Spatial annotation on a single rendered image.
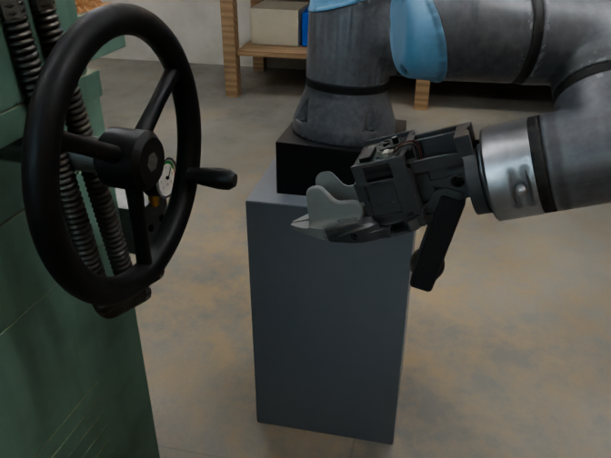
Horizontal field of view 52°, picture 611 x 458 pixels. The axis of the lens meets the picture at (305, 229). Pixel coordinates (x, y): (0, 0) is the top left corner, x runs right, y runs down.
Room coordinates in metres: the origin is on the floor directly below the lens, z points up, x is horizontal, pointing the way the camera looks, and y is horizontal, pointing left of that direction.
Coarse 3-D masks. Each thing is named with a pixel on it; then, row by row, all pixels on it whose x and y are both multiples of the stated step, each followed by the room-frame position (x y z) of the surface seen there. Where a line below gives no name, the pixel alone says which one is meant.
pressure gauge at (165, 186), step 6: (168, 162) 0.86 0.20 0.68; (174, 162) 0.87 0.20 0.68; (168, 168) 0.86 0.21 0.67; (174, 168) 0.87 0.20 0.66; (162, 174) 0.84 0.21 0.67; (168, 174) 0.86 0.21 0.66; (174, 174) 0.87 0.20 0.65; (162, 180) 0.84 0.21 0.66; (168, 180) 0.86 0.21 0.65; (156, 186) 0.82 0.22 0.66; (162, 186) 0.84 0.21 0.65; (168, 186) 0.85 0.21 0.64; (144, 192) 0.83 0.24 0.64; (150, 192) 0.83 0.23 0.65; (156, 192) 0.82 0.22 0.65; (162, 192) 0.83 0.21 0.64; (168, 192) 0.85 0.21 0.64; (150, 198) 0.85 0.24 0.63; (156, 198) 0.85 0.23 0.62; (156, 204) 0.85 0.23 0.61
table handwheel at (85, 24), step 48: (96, 48) 0.52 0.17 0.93; (48, 96) 0.47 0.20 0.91; (192, 96) 0.68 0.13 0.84; (48, 144) 0.45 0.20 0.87; (96, 144) 0.51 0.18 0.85; (144, 144) 0.55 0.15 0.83; (192, 144) 0.68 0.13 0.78; (48, 192) 0.44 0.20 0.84; (192, 192) 0.66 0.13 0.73; (48, 240) 0.43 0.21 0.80; (144, 240) 0.56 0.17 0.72; (96, 288) 0.47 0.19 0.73; (144, 288) 0.54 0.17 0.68
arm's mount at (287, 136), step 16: (288, 128) 1.10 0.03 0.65; (400, 128) 1.13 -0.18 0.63; (288, 144) 1.02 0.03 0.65; (304, 144) 1.01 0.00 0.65; (320, 144) 1.02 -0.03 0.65; (288, 160) 1.02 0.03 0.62; (304, 160) 1.01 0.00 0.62; (320, 160) 1.00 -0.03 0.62; (336, 160) 1.00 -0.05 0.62; (352, 160) 0.99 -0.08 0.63; (288, 176) 1.02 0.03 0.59; (304, 176) 1.01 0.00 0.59; (336, 176) 1.00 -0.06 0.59; (352, 176) 0.99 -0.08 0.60; (288, 192) 1.02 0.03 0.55; (304, 192) 1.01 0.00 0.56
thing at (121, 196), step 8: (120, 192) 0.88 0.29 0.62; (120, 200) 0.85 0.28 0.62; (160, 200) 0.88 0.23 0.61; (120, 208) 0.83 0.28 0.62; (152, 208) 0.85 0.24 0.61; (160, 208) 0.87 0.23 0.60; (120, 216) 0.83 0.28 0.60; (128, 216) 0.83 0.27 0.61; (152, 216) 0.85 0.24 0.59; (160, 216) 0.87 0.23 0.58; (128, 224) 0.83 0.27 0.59; (152, 224) 0.84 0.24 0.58; (160, 224) 0.87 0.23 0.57; (128, 232) 0.83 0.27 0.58; (152, 232) 0.84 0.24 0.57; (128, 240) 0.83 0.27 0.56; (152, 240) 0.84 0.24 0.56; (128, 248) 0.83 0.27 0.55
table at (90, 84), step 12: (120, 36) 0.89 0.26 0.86; (108, 48) 0.86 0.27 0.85; (96, 72) 0.67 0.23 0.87; (84, 84) 0.65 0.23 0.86; (96, 84) 0.67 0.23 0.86; (84, 96) 0.64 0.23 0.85; (96, 96) 0.67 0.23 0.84; (12, 108) 0.55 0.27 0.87; (24, 108) 0.56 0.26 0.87; (0, 120) 0.53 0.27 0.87; (12, 120) 0.54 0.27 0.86; (24, 120) 0.55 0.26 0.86; (0, 132) 0.52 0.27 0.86; (12, 132) 0.54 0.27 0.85; (0, 144) 0.52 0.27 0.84
